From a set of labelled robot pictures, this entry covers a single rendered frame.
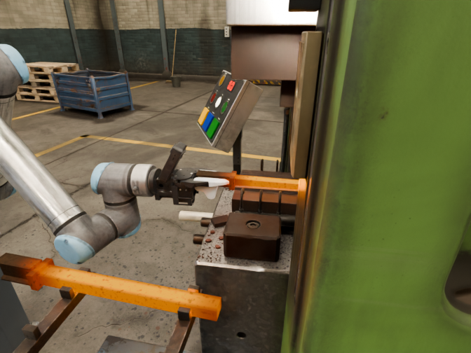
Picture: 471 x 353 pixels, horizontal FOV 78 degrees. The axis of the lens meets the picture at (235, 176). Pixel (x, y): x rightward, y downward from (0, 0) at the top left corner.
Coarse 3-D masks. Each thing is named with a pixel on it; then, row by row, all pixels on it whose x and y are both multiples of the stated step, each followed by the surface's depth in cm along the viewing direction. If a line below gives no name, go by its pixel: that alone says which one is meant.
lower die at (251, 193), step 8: (264, 176) 82; (272, 176) 82; (280, 176) 82; (288, 176) 82; (248, 192) 74; (256, 192) 74; (264, 192) 74; (272, 192) 74; (288, 192) 73; (296, 192) 73; (232, 200) 71; (248, 200) 70; (256, 200) 70; (264, 200) 70; (272, 200) 70; (288, 200) 70; (296, 200) 70; (232, 208) 72; (248, 208) 71; (256, 208) 71; (264, 208) 71; (272, 208) 70; (280, 208) 70; (288, 208) 70
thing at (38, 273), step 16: (0, 256) 54; (16, 256) 54; (16, 272) 54; (32, 272) 51; (48, 272) 52; (64, 272) 52; (80, 272) 52; (32, 288) 52; (80, 288) 50; (96, 288) 49; (112, 288) 49; (128, 288) 49; (144, 288) 49; (160, 288) 49; (144, 304) 48; (160, 304) 47; (176, 304) 46; (192, 304) 46; (208, 304) 46
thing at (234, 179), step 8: (200, 176) 76; (208, 176) 76; (216, 176) 76; (224, 176) 75; (232, 176) 75; (240, 176) 76; (248, 176) 77; (256, 176) 77; (232, 184) 75; (240, 184) 76; (248, 184) 75; (256, 184) 75; (264, 184) 75; (272, 184) 74; (280, 184) 74; (288, 184) 74; (296, 184) 73
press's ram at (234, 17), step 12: (228, 0) 48; (240, 0) 48; (252, 0) 48; (264, 0) 47; (276, 0) 47; (288, 0) 47; (228, 12) 49; (240, 12) 49; (252, 12) 48; (264, 12) 48; (276, 12) 48; (288, 12) 48; (312, 12) 47; (228, 24) 50; (240, 24) 50; (252, 24) 49; (264, 24) 49; (276, 24) 49; (288, 24) 48; (300, 24) 48; (312, 24) 48
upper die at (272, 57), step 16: (240, 32) 55; (256, 32) 54; (272, 32) 54; (288, 32) 53; (240, 48) 56; (256, 48) 55; (272, 48) 55; (288, 48) 55; (240, 64) 57; (256, 64) 57; (272, 64) 56; (288, 64) 56; (272, 80) 58; (288, 80) 57
